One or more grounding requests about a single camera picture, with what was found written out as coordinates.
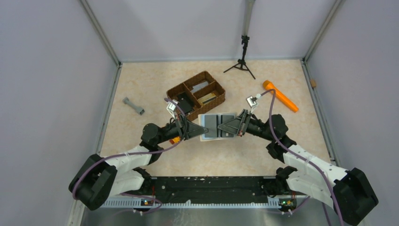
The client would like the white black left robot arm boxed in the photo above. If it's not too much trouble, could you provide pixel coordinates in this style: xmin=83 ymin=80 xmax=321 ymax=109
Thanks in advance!
xmin=68 ymin=115 xmax=208 ymax=210

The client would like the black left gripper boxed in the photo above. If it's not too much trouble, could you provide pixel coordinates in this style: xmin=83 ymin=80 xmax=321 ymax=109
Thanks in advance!
xmin=155 ymin=113 xmax=208 ymax=145

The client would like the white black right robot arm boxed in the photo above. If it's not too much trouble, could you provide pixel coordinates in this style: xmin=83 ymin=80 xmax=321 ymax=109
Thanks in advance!
xmin=218 ymin=110 xmax=379 ymax=226

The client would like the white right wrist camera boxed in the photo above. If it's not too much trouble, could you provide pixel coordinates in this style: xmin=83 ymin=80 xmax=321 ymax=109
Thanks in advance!
xmin=246 ymin=94 xmax=262 ymax=111

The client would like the grey credit card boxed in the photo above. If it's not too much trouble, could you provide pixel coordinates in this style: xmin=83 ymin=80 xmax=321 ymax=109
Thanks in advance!
xmin=204 ymin=114 xmax=235 ymax=139

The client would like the grey card in basket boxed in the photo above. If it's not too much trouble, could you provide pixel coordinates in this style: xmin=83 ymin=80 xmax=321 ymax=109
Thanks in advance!
xmin=191 ymin=81 xmax=209 ymax=93

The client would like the grey plastic dumbbell toy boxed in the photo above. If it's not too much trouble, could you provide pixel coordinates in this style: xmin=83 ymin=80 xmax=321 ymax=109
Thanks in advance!
xmin=122 ymin=97 xmax=145 ymax=115

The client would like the black item in basket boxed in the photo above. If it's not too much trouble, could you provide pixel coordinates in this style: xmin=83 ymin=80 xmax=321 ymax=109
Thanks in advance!
xmin=177 ymin=93 xmax=194 ymax=115

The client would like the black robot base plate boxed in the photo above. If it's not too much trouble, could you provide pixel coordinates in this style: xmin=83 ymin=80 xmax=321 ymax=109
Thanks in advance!
xmin=131 ymin=176 xmax=293 ymax=204

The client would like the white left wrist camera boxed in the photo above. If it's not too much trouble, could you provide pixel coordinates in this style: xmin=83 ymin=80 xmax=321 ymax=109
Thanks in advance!
xmin=166 ymin=99 xmax=178 ymax=115

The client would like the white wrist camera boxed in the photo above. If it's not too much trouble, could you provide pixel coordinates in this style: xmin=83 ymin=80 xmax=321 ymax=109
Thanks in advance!
xmin=246 ymin=94 xmax=262 ymax=111
xmin=166 ymin=99 xmax=178 ymax=115

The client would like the gold card in basket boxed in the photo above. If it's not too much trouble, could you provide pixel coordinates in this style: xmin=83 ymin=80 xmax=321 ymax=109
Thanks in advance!
xmin=198 ymin=92 xmax=217 ymax=105

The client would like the black mini tripod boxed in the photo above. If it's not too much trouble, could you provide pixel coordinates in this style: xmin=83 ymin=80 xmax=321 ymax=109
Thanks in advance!
xmin=223 ymin=35 xmax=256 ymax=80

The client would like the brown woven basket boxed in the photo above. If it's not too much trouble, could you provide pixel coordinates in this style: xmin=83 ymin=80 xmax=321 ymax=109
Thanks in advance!
xmin=166 ymin=71 xmax=226 ymax=121

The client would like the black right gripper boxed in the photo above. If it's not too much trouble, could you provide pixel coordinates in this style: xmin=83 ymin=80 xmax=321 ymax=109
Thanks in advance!
xmin=218 ymin=109 xmax=275 ymax=141

